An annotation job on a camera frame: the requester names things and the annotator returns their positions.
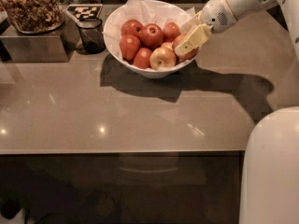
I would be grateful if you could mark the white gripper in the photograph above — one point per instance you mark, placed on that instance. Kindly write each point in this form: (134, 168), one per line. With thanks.
(215, 15)

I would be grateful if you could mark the red-yellow apple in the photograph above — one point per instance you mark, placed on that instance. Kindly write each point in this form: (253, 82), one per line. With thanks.
(186, 56)

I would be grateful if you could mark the red apple back right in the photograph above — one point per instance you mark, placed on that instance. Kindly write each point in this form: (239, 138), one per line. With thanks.
(171, 32)

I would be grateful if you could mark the red apple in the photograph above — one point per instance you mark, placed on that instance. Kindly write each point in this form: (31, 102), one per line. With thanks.
(131, 27)
(129, 46)
(171, 32)
(142, 58)
(151, 36)

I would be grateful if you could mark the small partly hidden apple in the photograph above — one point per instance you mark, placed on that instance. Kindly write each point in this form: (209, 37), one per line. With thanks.
(167, 45)

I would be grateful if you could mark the red apple centre top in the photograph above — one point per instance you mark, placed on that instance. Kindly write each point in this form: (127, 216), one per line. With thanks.
(151, 36)

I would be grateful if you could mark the yellow-red apple front centre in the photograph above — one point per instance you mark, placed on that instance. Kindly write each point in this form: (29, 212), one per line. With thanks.
(162, 57)

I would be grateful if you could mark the white paper bowl liner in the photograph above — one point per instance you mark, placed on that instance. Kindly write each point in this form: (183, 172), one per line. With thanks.
(145, 11)

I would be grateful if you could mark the red apple front middle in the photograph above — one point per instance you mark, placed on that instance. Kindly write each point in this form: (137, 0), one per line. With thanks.
(142, 58)

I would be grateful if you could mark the red apple back left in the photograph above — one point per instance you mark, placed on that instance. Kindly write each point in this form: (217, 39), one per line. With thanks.
(131, 27)

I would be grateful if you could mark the white ceramic bowl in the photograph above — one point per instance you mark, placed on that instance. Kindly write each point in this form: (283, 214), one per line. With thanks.
(150, 73)

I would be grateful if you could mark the red apple front left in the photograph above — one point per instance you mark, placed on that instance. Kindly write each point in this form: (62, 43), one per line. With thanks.
(129, 46)

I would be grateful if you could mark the black mesh cup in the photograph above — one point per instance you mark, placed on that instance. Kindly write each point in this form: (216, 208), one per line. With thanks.
(91, 33)

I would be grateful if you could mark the black white fiducial marker card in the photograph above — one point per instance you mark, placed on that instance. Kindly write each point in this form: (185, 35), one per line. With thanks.
(84, 11)

